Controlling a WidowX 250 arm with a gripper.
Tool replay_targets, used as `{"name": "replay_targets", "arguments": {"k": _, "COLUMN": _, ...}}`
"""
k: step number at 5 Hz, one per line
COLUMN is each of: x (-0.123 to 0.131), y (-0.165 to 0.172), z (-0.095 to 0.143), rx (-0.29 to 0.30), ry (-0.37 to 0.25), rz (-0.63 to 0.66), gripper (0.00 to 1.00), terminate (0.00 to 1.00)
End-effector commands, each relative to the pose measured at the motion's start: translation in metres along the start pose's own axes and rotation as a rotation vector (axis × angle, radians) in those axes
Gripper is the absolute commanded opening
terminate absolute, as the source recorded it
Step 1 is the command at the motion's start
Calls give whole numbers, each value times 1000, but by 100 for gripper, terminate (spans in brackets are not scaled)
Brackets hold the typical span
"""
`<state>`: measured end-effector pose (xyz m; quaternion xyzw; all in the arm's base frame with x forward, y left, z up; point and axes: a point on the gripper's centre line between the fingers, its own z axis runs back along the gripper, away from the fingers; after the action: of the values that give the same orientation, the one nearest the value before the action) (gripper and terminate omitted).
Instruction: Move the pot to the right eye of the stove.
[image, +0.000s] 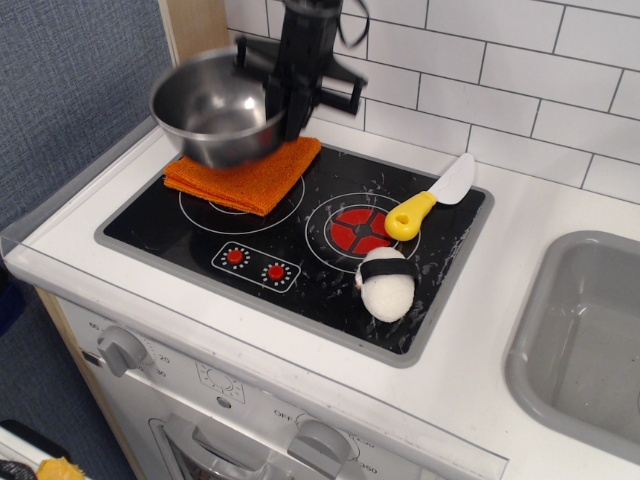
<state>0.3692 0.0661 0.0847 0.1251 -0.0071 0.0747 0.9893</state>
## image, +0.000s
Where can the grey left oven knob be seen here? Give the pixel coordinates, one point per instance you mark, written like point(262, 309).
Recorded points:
point(121, 350)

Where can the stainless steel pot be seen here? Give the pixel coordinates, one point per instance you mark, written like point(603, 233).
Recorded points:
point(214, 113)

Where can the white plush sushi toy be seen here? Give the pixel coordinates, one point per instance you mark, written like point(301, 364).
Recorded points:
point(387, 281)

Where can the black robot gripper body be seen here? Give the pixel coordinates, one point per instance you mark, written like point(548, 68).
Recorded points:
point(303, 57)

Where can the yellow cloth scrap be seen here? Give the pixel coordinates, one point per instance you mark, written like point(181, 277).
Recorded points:
point(59, 469)

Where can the orange folded cloth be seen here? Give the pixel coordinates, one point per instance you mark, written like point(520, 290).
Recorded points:
point(254, 188)

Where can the yellow handled toy knife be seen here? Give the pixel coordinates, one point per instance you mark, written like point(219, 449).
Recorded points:
point(403, 222)

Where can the grey right oven knob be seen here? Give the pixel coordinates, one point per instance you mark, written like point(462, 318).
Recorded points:
point(320, 447)

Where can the grey plastic sink basin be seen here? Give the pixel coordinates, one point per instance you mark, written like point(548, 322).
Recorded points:
point(573, 365)

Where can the white toy oven front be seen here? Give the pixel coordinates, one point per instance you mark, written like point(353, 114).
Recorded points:
point(181, 418)

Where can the light wooden side post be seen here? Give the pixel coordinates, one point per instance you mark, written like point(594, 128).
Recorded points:
point(193, 27)

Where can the grey oven knob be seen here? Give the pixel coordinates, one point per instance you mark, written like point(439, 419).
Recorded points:
point(121, 350)
point(320, 447)

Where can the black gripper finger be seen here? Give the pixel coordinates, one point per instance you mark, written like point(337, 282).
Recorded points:
point(276, 99)
point(300, 105)

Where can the black toy stovetop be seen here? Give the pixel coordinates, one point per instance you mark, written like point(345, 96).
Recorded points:
point(298, 263)

